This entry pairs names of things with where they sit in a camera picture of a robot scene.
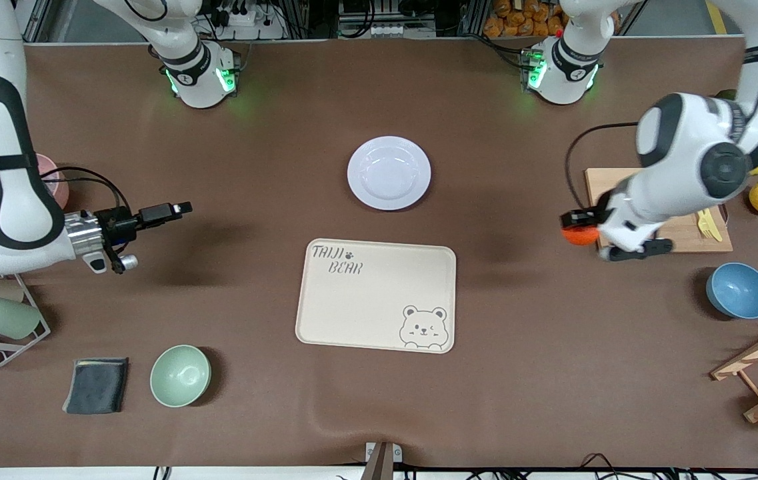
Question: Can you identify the orange fruit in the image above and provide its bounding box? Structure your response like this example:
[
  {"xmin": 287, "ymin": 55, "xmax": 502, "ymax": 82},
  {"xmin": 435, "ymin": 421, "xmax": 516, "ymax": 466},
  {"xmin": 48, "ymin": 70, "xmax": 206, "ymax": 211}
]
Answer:
[{"xmin": 563, "ymin": 224, "xmax": 600, "ymax": 247}]

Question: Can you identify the white round plate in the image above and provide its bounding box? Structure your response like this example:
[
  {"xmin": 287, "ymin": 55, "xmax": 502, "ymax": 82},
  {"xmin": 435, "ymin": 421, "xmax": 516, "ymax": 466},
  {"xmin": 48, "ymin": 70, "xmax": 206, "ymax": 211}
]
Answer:
[{"xmin": 347, "ymin": 135, "xmax": 432, "ymax": 211}]

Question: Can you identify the pink bowl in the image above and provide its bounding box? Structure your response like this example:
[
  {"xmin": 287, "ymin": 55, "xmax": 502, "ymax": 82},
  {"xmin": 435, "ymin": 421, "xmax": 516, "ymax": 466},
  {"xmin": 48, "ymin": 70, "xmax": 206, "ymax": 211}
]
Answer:
[{"xmin": 33, "ymin": 154, "xmax": 71, "ymax": 209}]

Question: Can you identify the wooden cutting board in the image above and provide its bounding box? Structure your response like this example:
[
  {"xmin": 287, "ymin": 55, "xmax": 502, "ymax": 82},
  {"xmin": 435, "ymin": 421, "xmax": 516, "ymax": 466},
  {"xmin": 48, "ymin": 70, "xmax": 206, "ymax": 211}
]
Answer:
[{"xmin": 584, "ymin": 167, "xmax": 733, "ymax": 255}]

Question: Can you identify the yellow plastic fork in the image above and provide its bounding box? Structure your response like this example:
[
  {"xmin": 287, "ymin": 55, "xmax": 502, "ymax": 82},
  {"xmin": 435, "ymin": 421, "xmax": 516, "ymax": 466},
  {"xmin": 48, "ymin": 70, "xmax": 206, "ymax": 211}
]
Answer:
[{"xmin": 696, "ymin": 208, "xmax": 724, "ymax": 243}]

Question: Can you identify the light green cup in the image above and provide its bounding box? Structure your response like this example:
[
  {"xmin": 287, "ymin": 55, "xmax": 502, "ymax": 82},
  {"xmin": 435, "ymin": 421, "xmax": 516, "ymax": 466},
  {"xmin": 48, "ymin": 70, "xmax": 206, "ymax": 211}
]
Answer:
[{"xmin": 0, "ymin": 295, "xmax": 42, "ymax": 340}]

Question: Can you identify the blue bowl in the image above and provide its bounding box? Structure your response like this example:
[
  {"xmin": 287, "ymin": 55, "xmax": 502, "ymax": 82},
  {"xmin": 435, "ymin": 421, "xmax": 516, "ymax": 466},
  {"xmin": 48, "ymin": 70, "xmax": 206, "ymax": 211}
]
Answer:
[{"xmin": 705, "ymin": 262, "xmax": 758, "ymax": 320}]

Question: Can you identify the dark grey folded cloth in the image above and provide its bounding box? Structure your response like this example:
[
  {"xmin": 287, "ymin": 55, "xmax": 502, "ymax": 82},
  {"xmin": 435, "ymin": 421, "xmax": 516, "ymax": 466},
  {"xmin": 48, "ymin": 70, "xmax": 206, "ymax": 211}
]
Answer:
[{"xmin": 62, "ymin": 357, "xmax": 130, "ymax": 415}]

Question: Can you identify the light green bowl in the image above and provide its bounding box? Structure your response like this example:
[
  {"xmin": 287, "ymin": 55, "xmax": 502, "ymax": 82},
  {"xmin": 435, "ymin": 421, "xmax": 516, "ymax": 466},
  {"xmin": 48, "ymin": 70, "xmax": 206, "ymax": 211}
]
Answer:
[{"xmin": 149, "ymin": 344, "xmax": 212, "ymax": 408}]

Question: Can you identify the white power strip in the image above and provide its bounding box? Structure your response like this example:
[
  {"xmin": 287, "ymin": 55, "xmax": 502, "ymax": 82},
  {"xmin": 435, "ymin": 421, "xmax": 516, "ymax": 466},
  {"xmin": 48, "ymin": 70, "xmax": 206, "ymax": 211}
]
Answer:
[{"xmin": 209, "ymin": 0, "xmax": 287, "ymax": 41}]

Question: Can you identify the bag of oranges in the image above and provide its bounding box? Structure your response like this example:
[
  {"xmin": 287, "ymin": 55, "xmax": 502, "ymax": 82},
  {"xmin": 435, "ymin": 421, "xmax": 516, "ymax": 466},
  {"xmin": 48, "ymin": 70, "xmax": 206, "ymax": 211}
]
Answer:
[{"xmin": 483, "ymin": 0, "xmax": 567, "ymax": 39}]

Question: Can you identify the cream bear print tray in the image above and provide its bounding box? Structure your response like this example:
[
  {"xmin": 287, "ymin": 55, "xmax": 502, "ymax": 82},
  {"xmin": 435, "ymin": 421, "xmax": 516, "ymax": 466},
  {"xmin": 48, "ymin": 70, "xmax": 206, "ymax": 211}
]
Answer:
[{"xmin": 295, "ymin": 238, "xmax": 457, "ymax": 354}]

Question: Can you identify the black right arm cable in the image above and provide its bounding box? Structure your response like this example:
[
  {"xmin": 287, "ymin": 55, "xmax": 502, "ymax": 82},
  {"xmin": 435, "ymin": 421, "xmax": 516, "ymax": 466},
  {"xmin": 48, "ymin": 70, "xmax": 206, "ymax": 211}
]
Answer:
[{"xmin": 39, "ymin": 166, "xmax": 131, "ymax": 215}]

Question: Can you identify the grey wire cup rack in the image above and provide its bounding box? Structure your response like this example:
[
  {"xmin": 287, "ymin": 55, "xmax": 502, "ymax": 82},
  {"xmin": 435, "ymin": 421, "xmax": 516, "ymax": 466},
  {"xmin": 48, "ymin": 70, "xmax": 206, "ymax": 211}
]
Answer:
[{"xmin": 0, "ymin": 263, "xmax": 52, "ymax": 368}]

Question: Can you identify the black floor cable bundle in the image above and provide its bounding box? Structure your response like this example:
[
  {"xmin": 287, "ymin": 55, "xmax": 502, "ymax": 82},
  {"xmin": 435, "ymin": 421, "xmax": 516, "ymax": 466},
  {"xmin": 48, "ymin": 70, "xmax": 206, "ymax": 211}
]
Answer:
[{"xmin": 332, "ymin": 452, "xmax": 758, "ymax": 480}]

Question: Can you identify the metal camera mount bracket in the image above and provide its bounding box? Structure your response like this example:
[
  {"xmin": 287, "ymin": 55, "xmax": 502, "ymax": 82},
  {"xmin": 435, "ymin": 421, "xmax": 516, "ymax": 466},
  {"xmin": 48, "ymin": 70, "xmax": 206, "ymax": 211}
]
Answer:
[{"xmin": 359, "ymin": 441, "xmax": 403, "ymax": 480}]

